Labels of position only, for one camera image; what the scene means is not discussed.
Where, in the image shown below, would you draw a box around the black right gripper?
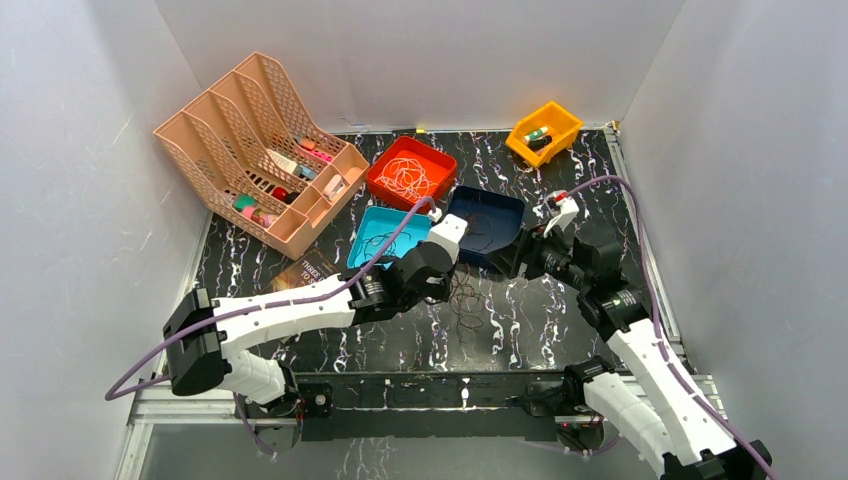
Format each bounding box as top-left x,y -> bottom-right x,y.
484,218 -> 590,292

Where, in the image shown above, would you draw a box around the brown thin cable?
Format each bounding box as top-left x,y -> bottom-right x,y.
463,211 -> 505,253
447,264 -> 492,333

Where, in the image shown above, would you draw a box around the white thin cable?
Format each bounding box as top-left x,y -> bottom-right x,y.
376,155 -> 440,205

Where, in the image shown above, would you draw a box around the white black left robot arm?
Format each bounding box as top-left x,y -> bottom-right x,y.
163,241 -> 459,416

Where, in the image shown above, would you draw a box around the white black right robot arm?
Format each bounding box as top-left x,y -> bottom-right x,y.
487,223 -> 771,479

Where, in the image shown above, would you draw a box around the navy blue square tray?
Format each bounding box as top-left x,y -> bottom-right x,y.
447,186 -> 525,268

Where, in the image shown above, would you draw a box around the cyan square tray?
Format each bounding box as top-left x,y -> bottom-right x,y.
347,206 -> 432,268

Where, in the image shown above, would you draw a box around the red square tray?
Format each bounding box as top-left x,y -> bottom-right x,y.
366,136 -> 458,211

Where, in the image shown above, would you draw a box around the black tube in bin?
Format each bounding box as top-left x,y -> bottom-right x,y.
527,135 -> 552,152

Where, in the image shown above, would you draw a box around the three days to see book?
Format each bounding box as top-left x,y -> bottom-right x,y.
269,249 -> 338,292

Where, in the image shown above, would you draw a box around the green white tube in bin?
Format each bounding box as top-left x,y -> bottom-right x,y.
523,126 -> 549,144

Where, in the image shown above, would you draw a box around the yellow plastic bin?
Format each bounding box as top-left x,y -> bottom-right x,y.
506,101 -> 584,168

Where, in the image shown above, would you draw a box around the pink marker in organizer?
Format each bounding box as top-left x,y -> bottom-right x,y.
295,137 -> 333,163

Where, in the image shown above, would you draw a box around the red ball in organizer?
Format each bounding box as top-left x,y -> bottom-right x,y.
271,187 -> 289,203

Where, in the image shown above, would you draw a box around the white box in organizer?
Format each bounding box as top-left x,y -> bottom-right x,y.
266,148 -> 302,176

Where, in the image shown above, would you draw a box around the green pink tape rolls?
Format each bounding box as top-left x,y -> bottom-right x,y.
231,194 -> 279,228

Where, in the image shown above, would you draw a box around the peach plastic file organizer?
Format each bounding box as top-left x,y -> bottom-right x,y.
154,52 -> 370,259

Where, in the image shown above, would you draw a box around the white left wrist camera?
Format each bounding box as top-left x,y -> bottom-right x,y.
426,214 -> 468,263

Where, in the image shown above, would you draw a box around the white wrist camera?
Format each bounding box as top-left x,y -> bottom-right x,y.
543,190 -> 579,238
426,214 -> 468,263

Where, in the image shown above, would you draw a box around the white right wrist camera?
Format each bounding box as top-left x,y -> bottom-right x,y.
543,190 -> 579,238

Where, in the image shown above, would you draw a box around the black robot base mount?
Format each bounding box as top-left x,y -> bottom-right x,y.
236,371 -> 613,454

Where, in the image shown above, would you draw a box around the aluminium frame rail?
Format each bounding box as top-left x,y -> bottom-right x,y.
129,377 -> 720,425

